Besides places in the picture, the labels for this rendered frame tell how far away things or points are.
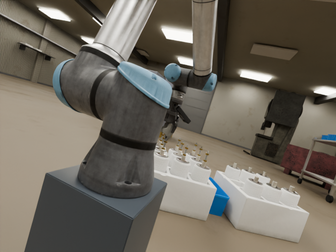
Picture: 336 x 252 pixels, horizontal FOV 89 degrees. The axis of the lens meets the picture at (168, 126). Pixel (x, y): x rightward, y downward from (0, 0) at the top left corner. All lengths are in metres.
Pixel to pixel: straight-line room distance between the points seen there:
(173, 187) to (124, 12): 0.73
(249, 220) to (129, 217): 0.88
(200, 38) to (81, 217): 0.57
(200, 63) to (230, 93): 9.25
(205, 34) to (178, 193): 0.69
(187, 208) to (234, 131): 8.88
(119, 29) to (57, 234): 0.42
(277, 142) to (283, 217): 5.53
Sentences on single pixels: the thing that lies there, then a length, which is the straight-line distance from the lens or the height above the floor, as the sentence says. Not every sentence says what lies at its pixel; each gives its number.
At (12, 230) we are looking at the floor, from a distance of 0.74.
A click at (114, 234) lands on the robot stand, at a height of 0.26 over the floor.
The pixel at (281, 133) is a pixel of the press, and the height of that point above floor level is 0.99.
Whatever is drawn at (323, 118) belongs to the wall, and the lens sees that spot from 10.80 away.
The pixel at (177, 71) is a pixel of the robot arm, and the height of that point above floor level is 0.64.
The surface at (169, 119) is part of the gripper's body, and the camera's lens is 0.84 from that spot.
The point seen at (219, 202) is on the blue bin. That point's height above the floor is 0.08.
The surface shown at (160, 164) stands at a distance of 0.87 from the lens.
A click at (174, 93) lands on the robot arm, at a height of 0.57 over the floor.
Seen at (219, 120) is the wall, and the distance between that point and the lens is 9.69.
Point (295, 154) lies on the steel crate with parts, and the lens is 4.72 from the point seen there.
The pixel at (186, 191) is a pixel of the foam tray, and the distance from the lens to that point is 0.91.
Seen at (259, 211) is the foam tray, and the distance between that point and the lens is 1.10.
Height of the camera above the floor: 0.46
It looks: 3 degrees down
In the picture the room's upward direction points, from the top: 17 degrees clockwise
